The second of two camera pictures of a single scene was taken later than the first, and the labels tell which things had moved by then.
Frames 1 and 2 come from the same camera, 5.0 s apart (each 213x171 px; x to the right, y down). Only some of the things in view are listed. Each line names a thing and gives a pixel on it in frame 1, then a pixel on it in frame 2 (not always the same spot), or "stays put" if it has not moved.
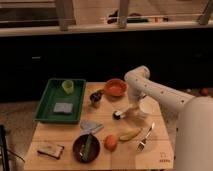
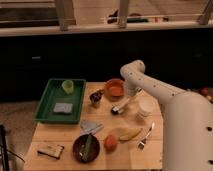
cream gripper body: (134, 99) → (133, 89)
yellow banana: (133, 132) stays put
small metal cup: (95, 97) stays put
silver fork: (142, 143) stays put
